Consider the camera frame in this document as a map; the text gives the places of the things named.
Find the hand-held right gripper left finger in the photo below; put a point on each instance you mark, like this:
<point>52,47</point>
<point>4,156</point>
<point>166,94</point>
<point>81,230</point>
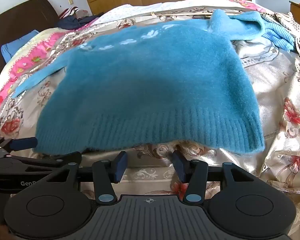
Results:
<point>120,166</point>

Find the blue pillow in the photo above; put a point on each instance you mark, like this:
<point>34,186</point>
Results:
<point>15,45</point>

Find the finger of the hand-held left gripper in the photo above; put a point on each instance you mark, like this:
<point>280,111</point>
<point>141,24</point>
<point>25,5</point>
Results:
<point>52,158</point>
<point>23,143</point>

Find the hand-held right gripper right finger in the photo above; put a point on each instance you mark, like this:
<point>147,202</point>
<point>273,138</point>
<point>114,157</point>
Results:
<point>179,166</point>

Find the light blue ribbed knit garment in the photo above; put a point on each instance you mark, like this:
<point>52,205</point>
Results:
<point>277,36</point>

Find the teal fuzzy sweater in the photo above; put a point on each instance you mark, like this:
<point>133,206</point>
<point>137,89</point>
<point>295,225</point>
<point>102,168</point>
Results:
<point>152,80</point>

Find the dark wooden headboard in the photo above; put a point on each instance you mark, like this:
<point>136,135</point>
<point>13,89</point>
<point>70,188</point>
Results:
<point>20,22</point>

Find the red white striped cloth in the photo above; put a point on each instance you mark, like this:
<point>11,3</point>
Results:
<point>70,11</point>

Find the navy clothes pile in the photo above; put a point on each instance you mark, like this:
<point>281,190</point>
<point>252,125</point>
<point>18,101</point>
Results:
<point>70,23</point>

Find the floral satin bedspread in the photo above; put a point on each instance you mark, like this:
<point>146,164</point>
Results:
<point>277,87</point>

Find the white dotted bed sheet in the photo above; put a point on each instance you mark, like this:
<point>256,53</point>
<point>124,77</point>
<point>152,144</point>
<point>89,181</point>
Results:
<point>130,11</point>

